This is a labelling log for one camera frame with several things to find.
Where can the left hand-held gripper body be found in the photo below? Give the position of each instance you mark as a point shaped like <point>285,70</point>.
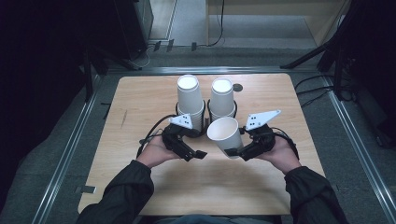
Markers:
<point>172,133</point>

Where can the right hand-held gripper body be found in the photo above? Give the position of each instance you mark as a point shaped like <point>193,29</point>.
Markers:
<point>263,138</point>

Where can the single white paper cup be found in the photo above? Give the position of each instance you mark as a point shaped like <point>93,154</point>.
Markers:
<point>225,137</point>

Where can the black cup holder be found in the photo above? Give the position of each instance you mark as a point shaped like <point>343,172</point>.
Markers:
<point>199,133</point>

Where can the stack of white paper cups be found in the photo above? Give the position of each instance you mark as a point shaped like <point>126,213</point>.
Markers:
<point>221,101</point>
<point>189,96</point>

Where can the person's left hand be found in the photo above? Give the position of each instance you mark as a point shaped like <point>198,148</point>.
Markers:
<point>154,154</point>

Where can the person's right hand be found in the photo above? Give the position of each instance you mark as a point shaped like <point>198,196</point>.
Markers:
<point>286,157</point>

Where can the black round table grommet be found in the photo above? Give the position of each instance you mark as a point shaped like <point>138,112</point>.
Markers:
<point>237,87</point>

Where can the person's blue-grey clothing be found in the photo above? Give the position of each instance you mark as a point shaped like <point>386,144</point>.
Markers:
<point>202,219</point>

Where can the black metal stand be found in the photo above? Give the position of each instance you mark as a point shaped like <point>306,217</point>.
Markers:
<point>88,74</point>
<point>337,68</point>

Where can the grey tape piece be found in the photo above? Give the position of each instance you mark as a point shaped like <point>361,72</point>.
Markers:
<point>85,189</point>

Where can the dark cabinet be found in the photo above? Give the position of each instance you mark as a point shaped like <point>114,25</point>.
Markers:
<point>134,28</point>

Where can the light wooden furniture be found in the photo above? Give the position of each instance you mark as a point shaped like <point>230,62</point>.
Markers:
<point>320,21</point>

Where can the dark curtain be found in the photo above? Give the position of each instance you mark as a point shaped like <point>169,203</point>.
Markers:
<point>37,77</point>

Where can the metal floor rail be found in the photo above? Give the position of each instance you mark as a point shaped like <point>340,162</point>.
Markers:
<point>361,146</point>
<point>67,155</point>

